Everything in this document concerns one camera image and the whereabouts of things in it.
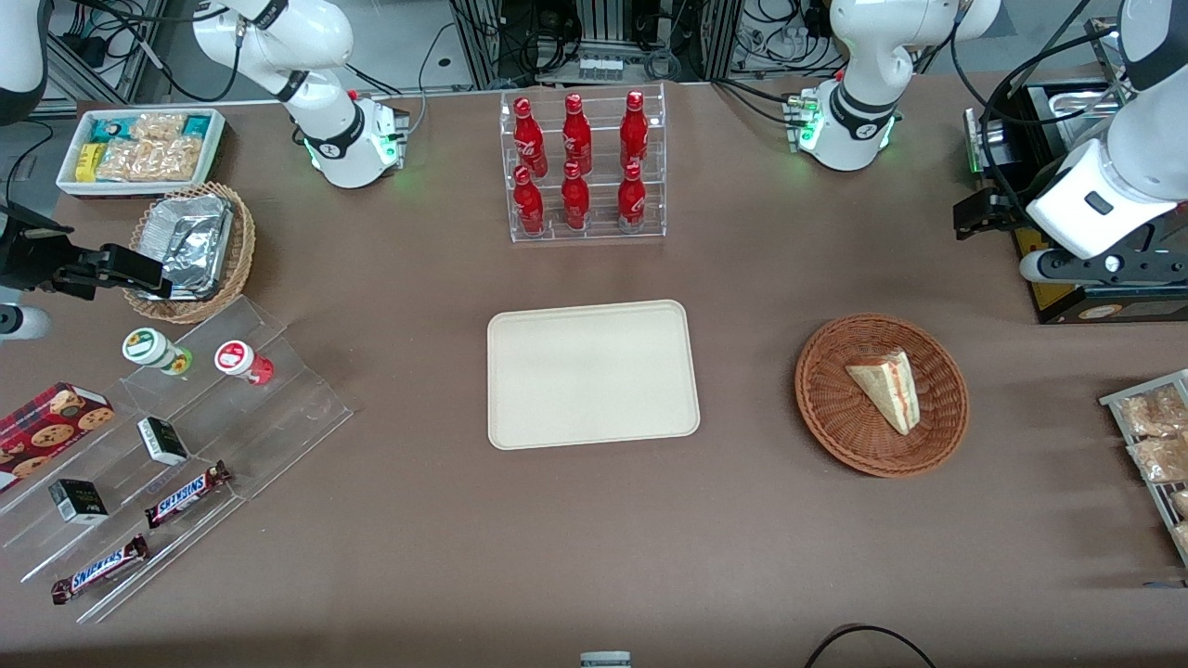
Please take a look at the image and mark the snickers chocolate bar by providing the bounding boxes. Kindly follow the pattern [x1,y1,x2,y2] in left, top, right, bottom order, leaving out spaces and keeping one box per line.
[144,460,234,531]
[50,533,151,607]

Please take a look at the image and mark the black table cable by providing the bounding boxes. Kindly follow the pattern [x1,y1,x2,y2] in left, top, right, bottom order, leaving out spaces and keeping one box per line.
[802,623,939,668]

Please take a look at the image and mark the red cookie box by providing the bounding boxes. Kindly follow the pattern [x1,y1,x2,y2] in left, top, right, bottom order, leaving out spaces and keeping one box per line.
[0,381,116,494]

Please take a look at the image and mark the brown wicker basket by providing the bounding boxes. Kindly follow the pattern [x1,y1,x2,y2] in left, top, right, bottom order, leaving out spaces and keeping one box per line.
[794,314,971,479]

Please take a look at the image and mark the aluminium frame rack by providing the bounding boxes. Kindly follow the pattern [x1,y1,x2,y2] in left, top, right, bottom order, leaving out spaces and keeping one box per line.
[449,0,744,90]

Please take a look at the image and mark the red cola bottle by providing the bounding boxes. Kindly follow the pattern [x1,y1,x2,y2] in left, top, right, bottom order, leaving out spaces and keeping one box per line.
[562,93,594,175]
[560,161,591,231]
[619,90,650,171]
[513,96,549,178]
[616,162,648,232]
[512,165,547,236]

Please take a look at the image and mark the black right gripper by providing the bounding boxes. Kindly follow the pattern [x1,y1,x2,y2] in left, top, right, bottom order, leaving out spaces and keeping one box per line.
[0,208,174,301]

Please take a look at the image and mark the small black box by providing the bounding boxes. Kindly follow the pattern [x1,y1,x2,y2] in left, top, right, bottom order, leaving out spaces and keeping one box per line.
[136,416,190,467]
[47,478,110,526]

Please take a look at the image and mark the clear acrylic bottle rack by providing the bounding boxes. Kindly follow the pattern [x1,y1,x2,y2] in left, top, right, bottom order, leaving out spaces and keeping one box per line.
[499,83,668,245]

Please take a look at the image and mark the clear acrylic tiered stand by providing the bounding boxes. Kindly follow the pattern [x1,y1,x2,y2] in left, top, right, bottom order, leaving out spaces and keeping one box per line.
[0,295,355,625]

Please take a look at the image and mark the white wire tray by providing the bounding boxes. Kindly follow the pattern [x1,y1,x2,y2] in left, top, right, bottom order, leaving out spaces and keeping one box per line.
[1099,368,1188,568]

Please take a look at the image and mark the aluminium foil container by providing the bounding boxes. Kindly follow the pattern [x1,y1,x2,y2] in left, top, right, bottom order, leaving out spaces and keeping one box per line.
[138,194,234,300]

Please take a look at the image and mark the triangle sandwich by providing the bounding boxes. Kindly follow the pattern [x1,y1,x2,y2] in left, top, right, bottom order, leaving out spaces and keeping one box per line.
[845,348,922,436]

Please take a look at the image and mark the small clear cracker bag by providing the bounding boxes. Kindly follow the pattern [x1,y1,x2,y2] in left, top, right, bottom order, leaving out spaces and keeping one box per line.
[130,112,187,142]

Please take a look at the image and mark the white plastic snack bin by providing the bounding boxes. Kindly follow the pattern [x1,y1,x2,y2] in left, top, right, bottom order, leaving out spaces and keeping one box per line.
[56,108,227,199]

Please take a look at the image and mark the black countertop appliance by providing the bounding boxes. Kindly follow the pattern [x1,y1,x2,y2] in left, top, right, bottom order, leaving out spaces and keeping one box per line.
[962,19,1188,327]

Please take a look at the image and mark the cream plastic tray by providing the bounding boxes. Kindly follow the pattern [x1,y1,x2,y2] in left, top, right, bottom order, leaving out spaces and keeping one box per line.
[486,299,702,452]

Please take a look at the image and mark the light wicker basket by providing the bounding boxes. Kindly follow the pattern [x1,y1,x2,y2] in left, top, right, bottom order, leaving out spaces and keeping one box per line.
[123,181,257,325]

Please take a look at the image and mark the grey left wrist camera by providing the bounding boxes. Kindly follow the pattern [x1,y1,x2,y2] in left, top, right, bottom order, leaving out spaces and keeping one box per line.
[1019,248,1188,285]

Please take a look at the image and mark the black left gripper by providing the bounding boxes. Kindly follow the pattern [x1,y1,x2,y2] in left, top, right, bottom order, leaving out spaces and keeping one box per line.
[953,187,1031,241]

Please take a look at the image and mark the large clear cracker bag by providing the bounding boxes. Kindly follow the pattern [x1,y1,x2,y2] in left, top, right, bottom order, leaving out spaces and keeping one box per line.
[97,137,202,183]

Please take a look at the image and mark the red label drink cup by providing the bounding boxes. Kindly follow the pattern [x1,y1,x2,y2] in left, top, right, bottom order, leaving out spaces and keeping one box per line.
[213,340,276,387]

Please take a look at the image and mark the green label drink cup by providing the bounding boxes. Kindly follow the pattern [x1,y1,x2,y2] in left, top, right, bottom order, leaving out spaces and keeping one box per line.
[122,327,194,377]

